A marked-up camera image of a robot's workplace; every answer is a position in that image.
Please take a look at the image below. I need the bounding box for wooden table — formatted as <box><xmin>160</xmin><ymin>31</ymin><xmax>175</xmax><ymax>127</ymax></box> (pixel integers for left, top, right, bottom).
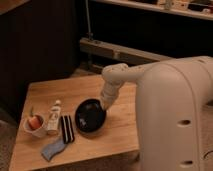
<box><xmin>9</xmin><ymin>75</ymin><xmax>138</xmax><ymax>171</ymax></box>

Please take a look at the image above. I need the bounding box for orange carrot toy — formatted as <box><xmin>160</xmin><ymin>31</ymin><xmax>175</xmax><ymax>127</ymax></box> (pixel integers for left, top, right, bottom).
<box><xmin>28</xmin><ymin>109</ymin><xmax>41</xmax><ymax>130</ymax></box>

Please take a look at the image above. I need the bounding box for wooden shelf board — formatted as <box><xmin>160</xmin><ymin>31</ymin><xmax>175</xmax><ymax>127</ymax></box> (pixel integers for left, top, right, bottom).
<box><xmin>80</xmin><ymin>37</ymin><xmax>170</xmax><ymax>65</ymax></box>

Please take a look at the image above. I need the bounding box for white tube bottle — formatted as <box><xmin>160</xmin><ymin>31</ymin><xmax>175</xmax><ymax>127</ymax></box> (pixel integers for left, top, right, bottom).
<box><xmin>47</xmin><ymin>100</ymin><xmax>61</xmax><ymax>135</ymax></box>

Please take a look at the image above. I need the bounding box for metal pole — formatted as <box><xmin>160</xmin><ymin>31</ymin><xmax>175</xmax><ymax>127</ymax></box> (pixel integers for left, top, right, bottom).
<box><xmin>85</xmin><ymin>0</ymin><xmax>93</xmax><ymax>41</ymax></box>

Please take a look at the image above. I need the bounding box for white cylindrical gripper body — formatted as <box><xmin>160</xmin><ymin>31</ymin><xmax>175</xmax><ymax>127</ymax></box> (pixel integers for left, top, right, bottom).
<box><xmin>100</xmin><ymin>82</ymin><xmax>123</xmax><ymax>110</ymax></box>

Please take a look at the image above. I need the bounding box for black ceramic bowl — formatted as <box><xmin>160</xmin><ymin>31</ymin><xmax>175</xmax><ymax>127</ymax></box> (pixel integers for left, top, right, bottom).
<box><xmin>75</xmin><ymin>99</ymin><xmax>106</xmax><ymax>133</ymax></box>

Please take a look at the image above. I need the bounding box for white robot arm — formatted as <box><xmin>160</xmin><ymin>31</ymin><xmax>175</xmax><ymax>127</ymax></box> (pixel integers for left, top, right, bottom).
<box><xmin>101</xmin><ymin>56</ymin><xmax>213</xmax><ymax>171</ymax></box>

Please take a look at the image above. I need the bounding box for blue cloth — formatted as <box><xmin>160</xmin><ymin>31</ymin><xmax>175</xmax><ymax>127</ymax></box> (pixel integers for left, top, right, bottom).
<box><xmin>41</xmin><ymin>138</ymin><xmax>66</xmax><ymax>162</ymax></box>

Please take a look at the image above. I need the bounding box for white cup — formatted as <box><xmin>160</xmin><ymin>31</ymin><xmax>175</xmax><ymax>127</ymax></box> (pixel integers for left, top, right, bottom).
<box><xmin>23</xmin><ymin>115</ymin><xmax>46</xmax><ymax>138</ymax></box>

